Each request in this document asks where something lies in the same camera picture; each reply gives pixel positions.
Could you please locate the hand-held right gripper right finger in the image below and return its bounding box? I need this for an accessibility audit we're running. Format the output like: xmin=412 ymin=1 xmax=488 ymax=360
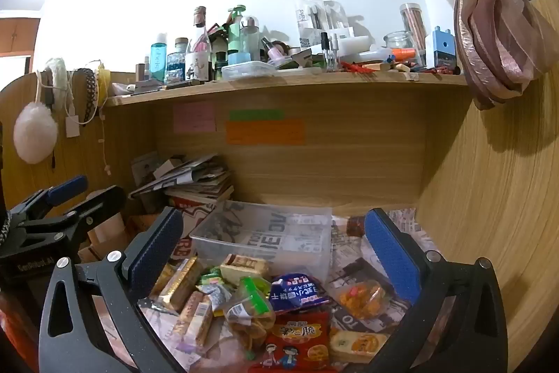
xmin=364 ymin=208 xmax=509 ymax=373

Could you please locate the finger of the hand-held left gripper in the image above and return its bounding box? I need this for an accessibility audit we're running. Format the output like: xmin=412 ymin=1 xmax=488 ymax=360
xmin=9 ymin=175 xmax=89 ymax=225
xmin=63 ymin=185 xmax=128 ymax=235

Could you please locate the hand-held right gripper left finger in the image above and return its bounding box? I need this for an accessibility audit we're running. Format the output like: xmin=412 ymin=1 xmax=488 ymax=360
xmin=38 ymin=206 xmax=184 ymax=373

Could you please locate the orange snack clear packet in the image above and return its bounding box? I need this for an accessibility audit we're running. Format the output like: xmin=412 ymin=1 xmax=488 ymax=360
xmin=335 ymin=280 xmax=390 ymax=320

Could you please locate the green pea snack packet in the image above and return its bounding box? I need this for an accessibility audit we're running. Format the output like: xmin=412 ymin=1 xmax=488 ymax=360
xmin=197 ymin=266 xmax=237 ymax=315

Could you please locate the blue chip packet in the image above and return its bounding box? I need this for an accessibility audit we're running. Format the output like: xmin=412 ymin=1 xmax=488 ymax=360
xmin=270 ymin=272 xmax=333 ymax=316

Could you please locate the clear plastic container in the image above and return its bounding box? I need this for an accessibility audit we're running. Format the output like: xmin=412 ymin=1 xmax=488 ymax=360
xmin=189 ymin=200 xmax=333 ymax=283

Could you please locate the red snack packet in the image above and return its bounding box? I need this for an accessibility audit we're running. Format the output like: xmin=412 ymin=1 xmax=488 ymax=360
xmin=261 ymin=309 xmax=333 ymax=370

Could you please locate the small cardboard box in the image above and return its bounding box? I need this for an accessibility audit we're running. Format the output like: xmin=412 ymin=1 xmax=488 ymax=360
xmin=79 ymin=211 xmax=154 ymax=265

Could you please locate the golden biscuit packet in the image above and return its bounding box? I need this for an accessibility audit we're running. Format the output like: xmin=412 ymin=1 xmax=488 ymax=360
xmin=150 ymin=257 xmax=204 ymax=313

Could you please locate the printed newspaper table cover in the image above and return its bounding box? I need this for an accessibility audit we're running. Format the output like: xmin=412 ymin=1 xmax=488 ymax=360
xmin=139 ymin=205 xmax=438 ymax=373

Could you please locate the white fluffy pompom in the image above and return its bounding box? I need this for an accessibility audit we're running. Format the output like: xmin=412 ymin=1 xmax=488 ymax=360
xmin=13 ymin=102 xmax=59 ymax=164

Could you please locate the golden wafer packet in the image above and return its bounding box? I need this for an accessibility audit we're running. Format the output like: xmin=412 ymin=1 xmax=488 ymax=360
xmin=174 ymin=291 xmax=216 ymax=351

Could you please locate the stack of books and papers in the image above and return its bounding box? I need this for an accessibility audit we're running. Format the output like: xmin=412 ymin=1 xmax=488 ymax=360
xmin=128 ymin=152 xmax=235 ymax=217

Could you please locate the red cloth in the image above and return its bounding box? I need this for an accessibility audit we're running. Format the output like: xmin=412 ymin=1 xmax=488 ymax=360
xmin=0 ymin=290 xmax=42 ymax=373

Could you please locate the cream sandwich cracker packet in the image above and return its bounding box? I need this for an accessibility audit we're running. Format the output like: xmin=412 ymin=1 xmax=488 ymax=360
xmin=219 ymin=253 xmax=270 ymax=285

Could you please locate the yellow cracker packet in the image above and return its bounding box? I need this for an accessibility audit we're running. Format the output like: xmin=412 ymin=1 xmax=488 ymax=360
xmin=328 ymin=326 xmax=390 ymax=364

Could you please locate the black patterned headband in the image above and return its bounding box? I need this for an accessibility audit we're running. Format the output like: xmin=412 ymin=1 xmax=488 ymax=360
xmin=71 ymin=68 xmax=99 ymax=125

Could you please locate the clear cookie bag green label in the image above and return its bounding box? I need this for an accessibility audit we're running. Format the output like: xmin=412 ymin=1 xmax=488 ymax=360
xmin=224 ymin=276 xmax=277 ymax=352

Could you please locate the yellow headband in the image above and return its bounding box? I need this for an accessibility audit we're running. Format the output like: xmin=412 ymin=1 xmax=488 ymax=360
xmin=96 ymin=64 xmax=110 ymax=108

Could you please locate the white fluffy headband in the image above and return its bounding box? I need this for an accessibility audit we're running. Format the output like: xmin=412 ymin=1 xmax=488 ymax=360
xmin=43 ymin=57 xmax=73 ymax=112

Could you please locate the pink sticky note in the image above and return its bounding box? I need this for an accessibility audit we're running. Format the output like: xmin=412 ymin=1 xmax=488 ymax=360
xmin=173 ymin=101 xmax=217 ymax=134

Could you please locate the blue liquid plastic bottle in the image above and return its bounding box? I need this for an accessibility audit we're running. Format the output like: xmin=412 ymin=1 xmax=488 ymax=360
xmin=150 ymin=33 xmax=169 ymax=84

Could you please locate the blue glass bottle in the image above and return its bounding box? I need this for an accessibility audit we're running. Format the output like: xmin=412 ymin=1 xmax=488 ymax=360
xmin=167 ymin=37 xmax=190 ymax=84

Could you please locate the wooden cabinet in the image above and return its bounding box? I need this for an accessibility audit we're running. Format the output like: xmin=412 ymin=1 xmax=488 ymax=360
xmin=0 ymin=10 xmax=42 ymax=59

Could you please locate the orange sticky note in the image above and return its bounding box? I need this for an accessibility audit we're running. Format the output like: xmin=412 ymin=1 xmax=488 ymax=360
xmin=226 ymin=119 xmax=306 ymax=146

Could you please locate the green sticky note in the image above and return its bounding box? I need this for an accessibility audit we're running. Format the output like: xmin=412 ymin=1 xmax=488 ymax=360
xmin=229 ymin=109 xmax=285 ymax=121

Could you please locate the clear bottle white label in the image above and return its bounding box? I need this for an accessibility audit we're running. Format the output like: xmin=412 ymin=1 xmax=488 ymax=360
xmin=185 ymin=6 xmax=213 ymax=84

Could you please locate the dark green jar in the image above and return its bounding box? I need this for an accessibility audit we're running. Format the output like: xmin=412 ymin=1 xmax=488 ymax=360
xmin=213 ymin=50 xmax=229 ymax=82

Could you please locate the wooden shelf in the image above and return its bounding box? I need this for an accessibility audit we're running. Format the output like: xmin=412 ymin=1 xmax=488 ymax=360
xmin=105 ymin=71 xmax=471 ymax=108

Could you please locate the clear lidded flat box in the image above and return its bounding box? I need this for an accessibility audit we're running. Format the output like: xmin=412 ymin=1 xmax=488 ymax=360
xmin=221 ymin=60 xmax=281 ymax=80

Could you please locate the blue pencil sharpener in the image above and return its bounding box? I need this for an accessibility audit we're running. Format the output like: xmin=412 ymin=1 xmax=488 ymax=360
xmin=425 ymin=25 xmax=458 ymax=69

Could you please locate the round glass jar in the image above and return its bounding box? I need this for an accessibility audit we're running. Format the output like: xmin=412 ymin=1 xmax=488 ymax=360
xmin=384 ymin=30 xmax=422 ymax=66

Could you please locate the white box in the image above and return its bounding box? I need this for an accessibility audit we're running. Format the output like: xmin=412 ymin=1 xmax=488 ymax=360
xmin=338 ymin=35 xmax=373 ymax=56

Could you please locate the clear perfume atomizer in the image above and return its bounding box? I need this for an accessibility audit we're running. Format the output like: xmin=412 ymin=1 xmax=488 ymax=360
xmin=320 ymin=31 xmax=340 ymax=71

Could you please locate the green pump bottle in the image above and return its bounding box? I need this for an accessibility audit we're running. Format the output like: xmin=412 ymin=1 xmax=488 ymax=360
xmin=226 ymin=4 xmax=248 ymax=56

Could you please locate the clear drinking bottle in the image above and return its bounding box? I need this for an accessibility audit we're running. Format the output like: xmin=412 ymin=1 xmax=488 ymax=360
xmin=240 ymin=16 xmax=262 ymax=62

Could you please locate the pink nail polish bottle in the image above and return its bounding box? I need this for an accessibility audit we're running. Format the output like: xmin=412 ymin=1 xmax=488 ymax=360
xmin=261 ymin=36 xmax=285 ymax=64

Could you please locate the tall clear pencil tube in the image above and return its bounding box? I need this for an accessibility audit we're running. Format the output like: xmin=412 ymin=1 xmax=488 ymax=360
xmin=399 ymin=2 xmax=427 ymax=51

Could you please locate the pink curtain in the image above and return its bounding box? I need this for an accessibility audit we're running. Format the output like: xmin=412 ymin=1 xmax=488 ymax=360
xmin=371 ymin=0 xmax=559 ymax=112

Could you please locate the clear blister tool pack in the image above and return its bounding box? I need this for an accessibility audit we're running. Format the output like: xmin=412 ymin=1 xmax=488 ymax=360
xmin=296 ymin=0 xmax=355 ymax=47

